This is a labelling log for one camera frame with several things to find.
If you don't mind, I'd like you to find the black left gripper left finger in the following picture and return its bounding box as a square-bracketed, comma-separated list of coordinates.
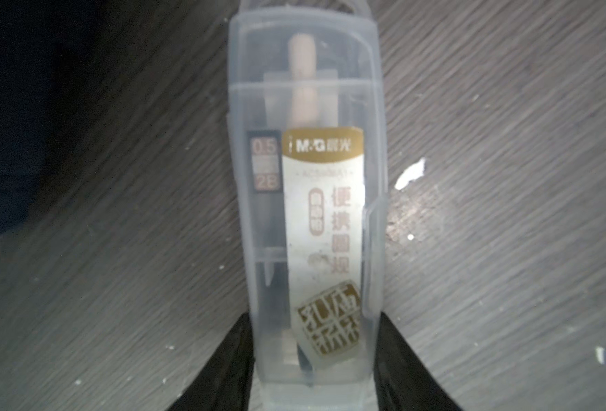
[169, 313, 255, 411]

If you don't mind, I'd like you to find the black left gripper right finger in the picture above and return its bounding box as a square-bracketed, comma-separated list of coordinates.
[373, 313, 461, 411]

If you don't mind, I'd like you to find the clear plastic bag with eraser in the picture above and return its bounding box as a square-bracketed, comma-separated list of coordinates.
[227, 1, 388, 410]

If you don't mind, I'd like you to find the navy blue school backpack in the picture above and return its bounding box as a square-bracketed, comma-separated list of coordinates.
[0, 1, 102, 235]

